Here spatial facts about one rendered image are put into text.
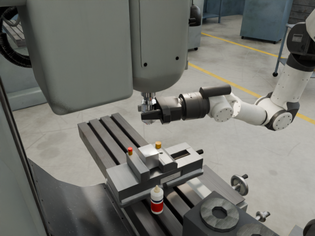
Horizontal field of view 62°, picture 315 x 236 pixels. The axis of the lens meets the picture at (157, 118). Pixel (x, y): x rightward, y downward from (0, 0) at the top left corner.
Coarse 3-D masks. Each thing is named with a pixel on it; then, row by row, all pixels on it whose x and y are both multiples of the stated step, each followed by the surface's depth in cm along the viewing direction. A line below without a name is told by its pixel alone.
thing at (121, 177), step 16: (128, 160) 94; (176, 160) 97; (192, 160) 97; (112, 176) 90; (128, 176) 90; (144, 176) 87; (160, 176) 91; (176, 176) 96; (192, 176) 98; (112, 192) 92; (128, 192) 87; (144, 192) 90
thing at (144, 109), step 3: (141, 105) 80; (141, 108) 81; (144, 108) 79; (147, 108) 79; (150, 108) 79; (153, 108) 80; (141, 111) 82; (144, 111) 80; (147, 111) 79; (144, 120) 82; (147, 120) 81; (150, 120) 81; (153, 120) 82; (147, 123) 82; (150, 123) 82
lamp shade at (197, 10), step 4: (192, 4) 83; (192, 8) 82; (196, 8) 82; (192, 12) 82; (196, 12) 82; (200, 12) 84; (192, 16) 82; (196, 16) 83; (200, 16) 84; (196, 20) 83; (200, 20) 84; (192, 24) 83; (196, 24) 84; (200, 24) 85
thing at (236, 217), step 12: (216, 192) 68; (204, 204) 63; (216, 204) 63; (228, 204) 63; (192, 216) 62; (204, 216) 60; (216, 216) 62; (228, 216) 60; (240, 216) 62; (192, 228) 61; (204, 228) 59; (216, 228) 58; (228, 228) 58; (240, 228) 58; (252, 228) 58; (264, 228) 58
